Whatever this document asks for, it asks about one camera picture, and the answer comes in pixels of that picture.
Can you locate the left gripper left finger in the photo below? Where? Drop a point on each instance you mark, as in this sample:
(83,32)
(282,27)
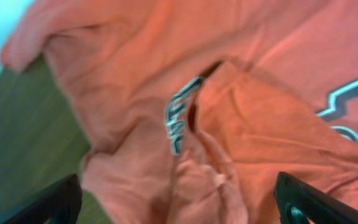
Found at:
(60,203)

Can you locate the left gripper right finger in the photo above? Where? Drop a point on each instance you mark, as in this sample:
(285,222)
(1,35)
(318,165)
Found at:
(301,203)

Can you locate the red printed t-shirt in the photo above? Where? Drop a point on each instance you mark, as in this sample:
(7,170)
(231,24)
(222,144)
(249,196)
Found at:
(192,108)

